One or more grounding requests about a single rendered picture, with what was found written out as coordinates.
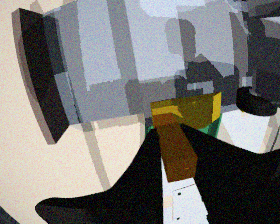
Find green tray floor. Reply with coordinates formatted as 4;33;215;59
197;123;212;134

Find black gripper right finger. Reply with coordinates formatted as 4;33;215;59
179;123;280;224

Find green tray walls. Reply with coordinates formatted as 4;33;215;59
144;113;222;138

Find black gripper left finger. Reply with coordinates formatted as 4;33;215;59
35;128;164;224

